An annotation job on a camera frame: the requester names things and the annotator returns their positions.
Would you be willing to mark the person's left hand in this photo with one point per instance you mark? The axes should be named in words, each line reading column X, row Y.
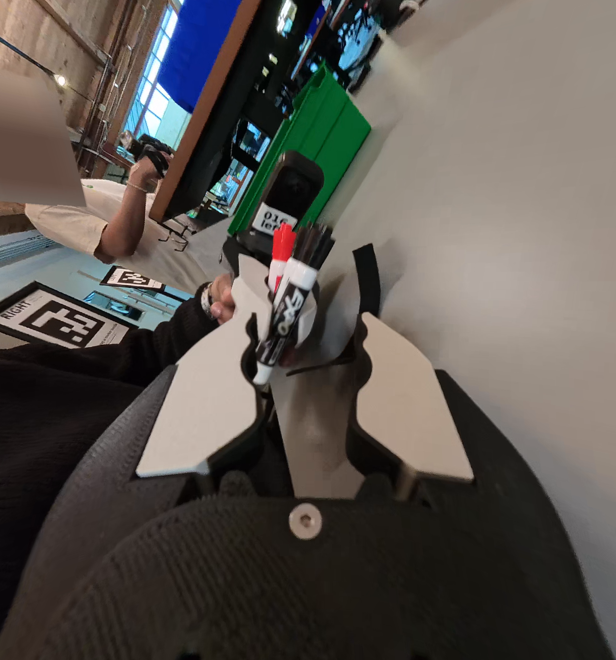
column 223, row 299

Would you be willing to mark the red dry-erase marker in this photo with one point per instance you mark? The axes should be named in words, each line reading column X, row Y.
column 282, row 247

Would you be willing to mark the person's black sweater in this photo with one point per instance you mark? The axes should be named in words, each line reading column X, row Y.
column 40, row 438

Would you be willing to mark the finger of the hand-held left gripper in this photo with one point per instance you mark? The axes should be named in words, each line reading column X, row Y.
column 248, row 288
column 310, row 314

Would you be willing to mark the person's left forearm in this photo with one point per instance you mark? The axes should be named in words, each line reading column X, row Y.
column 158, row 340

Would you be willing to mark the large black-white tag card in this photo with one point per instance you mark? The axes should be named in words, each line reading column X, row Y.
column 60, row 317

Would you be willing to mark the silver wristwatch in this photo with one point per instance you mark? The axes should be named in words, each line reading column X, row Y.
column 206, row 299

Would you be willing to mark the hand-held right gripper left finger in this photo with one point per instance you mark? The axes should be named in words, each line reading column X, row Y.
column 205, row 407

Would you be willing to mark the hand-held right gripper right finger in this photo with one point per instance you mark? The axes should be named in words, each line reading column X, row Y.
column 406, row 402

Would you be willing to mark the wooden beam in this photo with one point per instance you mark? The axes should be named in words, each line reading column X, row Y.
column 1, row 219

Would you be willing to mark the small black-white tag card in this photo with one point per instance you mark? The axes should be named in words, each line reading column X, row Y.
column 132, row 279

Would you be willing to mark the green plastic bin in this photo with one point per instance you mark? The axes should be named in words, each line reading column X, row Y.
column 308, row 134

